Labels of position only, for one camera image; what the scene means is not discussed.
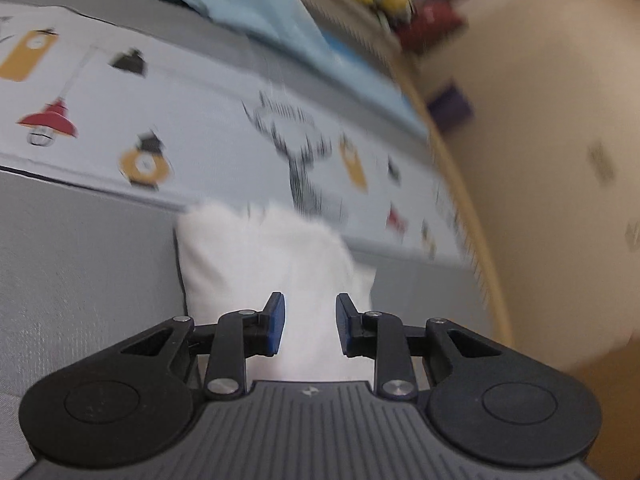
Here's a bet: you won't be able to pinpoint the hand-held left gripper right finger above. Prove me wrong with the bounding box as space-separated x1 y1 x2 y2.
335 292 507 401

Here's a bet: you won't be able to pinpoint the grey printed bed sheet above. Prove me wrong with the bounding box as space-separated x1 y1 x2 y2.
0 0 501 466

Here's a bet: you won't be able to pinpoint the dark purple box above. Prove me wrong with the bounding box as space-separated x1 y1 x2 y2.
426 81 474 134

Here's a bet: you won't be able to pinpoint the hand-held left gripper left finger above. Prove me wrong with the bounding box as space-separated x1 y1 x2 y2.
120 291 287 401

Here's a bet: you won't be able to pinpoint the dark red plush toy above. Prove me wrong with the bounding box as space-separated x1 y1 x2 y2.
396 0 464 54

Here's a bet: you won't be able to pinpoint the white small garment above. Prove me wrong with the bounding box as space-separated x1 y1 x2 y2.
174 199 378 383

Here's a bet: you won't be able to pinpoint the light blue blanket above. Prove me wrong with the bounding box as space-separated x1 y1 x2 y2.
0 0 432 137

